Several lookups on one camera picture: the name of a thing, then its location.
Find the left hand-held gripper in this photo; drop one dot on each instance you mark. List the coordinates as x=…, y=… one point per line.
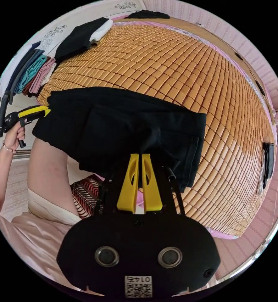
x=11, y=118

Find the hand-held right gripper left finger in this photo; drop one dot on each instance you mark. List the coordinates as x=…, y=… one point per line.
x=123, y=195

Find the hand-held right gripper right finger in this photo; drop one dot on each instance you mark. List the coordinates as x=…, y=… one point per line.
x=156, y=198

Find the black long pants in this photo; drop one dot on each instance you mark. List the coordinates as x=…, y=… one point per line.
x=120, y=122

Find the person's left hand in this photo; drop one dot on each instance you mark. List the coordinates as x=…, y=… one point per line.
x=16, y=136

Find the red black striped cloth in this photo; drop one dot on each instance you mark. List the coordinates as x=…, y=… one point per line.
x=87, y=195

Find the pile of colourful folded clothes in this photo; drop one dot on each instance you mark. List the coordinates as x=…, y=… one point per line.
x=32, y=70

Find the person's body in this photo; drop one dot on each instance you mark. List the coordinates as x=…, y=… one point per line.
x=42, y=207

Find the pile of black white clothes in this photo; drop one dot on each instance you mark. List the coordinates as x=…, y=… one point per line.
x=80, y=39

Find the white cupboard with flower print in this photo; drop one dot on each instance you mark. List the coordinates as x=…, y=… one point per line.
x=66, y=21

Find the small dark folded clothes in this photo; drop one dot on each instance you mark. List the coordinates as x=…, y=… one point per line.
x=268, y=162

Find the bed with woven mat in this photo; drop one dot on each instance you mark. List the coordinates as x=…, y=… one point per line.
x=176, y=77

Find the black flat garment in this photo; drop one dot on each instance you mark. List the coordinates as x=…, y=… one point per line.
x=148, y=14

